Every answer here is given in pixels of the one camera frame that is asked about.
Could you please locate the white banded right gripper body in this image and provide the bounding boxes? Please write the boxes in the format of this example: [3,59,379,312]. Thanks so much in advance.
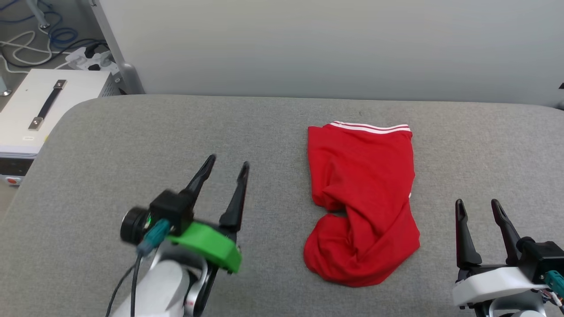
[452,263,548,309]

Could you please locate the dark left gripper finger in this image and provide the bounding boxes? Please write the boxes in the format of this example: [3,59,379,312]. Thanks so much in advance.
[180,154,217,206]
[219,162,250,234]

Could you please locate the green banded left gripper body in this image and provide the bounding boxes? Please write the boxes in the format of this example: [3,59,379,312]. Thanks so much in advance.
[167,221,242,274]

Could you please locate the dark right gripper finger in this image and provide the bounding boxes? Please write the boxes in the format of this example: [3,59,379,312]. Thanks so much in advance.
[455,199,483,270]
[491,199,524,265]

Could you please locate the red jersey garment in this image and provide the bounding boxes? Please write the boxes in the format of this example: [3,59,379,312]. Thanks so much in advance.
[303,121,421,288]

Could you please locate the white power strip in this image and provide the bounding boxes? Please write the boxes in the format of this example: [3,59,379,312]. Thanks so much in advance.
[66,46,120,74]

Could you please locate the white equipment box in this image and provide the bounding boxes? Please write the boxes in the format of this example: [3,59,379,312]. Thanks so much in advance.
[0,69,122,186]

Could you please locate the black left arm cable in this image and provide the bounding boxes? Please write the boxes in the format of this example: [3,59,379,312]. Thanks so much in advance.
[106,253,144,317]

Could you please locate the grey metal frame post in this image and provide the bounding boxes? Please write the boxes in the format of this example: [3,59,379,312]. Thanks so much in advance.
[87,0,145,95]

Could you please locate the black strap handle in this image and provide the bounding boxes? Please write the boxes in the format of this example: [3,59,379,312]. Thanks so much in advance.
[28,79,68,131]

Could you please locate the black floor cable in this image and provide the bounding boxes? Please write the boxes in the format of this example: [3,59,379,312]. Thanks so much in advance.
[0,39,109,69]

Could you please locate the blue cable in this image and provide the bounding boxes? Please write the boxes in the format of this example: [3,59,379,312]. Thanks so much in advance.
[0,0,79,45]

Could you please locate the white cable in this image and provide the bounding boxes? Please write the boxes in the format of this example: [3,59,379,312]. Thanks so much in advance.
[0,30,72,74]

